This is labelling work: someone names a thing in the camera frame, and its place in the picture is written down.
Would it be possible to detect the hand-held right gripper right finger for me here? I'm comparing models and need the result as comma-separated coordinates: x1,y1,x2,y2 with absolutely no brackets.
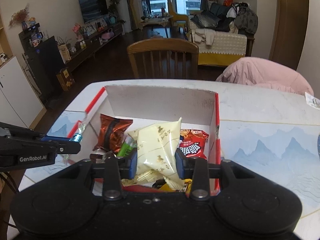
174,148,237,202

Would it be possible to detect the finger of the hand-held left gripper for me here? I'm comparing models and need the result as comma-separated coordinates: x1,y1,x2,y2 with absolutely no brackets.
41,135,72,144
54,141,82,155

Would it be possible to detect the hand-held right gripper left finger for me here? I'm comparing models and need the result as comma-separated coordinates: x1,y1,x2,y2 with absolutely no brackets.
82,147,138,202

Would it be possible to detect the blue candy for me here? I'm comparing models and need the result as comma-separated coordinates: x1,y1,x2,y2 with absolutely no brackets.
61,123,88,162

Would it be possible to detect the green snack packet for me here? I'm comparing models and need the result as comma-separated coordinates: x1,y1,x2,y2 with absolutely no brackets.
117,135,137,158

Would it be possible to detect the red cartoon snack bag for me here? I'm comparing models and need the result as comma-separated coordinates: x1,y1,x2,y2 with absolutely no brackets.
179,129,209,160

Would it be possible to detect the pale yellow snack packet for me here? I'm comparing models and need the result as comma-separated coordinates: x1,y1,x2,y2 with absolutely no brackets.
127,117,185,192

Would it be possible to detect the dark brown snack packet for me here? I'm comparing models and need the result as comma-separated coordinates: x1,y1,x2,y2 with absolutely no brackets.
89,151,117,164

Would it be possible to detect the copper brown snack packet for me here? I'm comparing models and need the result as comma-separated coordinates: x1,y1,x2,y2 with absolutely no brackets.
93,113,134,153

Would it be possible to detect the red cardboard box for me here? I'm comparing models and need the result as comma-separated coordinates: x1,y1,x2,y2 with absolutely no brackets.
84,85,222,198

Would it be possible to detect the white cabinet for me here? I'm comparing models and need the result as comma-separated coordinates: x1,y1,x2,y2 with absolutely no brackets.
0,55,44,129

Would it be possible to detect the brown cardboard box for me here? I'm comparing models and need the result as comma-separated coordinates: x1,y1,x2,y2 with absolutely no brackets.
56,67,75,92

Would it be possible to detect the black tall cabinet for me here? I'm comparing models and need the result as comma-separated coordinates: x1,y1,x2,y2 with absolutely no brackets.
19,30,66,100

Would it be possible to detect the beige paper bag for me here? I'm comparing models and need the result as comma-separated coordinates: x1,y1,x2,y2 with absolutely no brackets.
58,44,72,62

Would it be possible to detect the low dark television cabinet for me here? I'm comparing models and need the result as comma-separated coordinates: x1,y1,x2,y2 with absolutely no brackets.
64,21,125,68

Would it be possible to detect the wooden dining chair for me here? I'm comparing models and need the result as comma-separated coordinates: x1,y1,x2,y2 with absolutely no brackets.
127,37,199,79

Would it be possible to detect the pink padded jacket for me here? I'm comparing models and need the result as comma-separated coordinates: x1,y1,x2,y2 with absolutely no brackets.
215,57,314,96

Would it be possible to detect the white lace sofa cover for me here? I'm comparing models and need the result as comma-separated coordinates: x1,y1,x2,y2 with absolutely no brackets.
197,29,248,58

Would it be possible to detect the dried flower bunch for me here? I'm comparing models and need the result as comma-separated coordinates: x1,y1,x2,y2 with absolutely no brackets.
9,4,30,28

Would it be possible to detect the beige garment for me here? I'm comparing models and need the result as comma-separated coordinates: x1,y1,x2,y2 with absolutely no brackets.
191,29,216,46

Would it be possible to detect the flat screen television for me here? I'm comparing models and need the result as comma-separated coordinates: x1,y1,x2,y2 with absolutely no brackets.
78,0,109,24

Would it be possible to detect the wooden coffee table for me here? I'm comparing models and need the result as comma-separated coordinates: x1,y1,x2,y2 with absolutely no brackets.
139,15,174,29

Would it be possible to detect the white paper packet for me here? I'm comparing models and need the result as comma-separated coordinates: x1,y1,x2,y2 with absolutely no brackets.
305,92,320,108

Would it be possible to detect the white tower air conditioner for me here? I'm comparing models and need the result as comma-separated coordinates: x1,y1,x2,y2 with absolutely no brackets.
115,0,132,33

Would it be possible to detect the yellow wooden giraffe chair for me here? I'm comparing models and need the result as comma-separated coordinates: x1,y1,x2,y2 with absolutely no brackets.
164,0,189,28

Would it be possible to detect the yellow brown curtain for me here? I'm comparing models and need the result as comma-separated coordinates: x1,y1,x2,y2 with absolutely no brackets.
125,0,140,32

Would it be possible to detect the dark sofa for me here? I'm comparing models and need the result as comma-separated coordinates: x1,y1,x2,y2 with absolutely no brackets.
189,2,255,58

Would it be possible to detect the dark grey jacket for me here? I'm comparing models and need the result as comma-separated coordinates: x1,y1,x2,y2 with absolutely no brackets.
234,4,259,34

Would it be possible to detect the wooden door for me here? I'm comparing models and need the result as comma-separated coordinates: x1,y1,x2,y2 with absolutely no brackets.
269,0,310,70

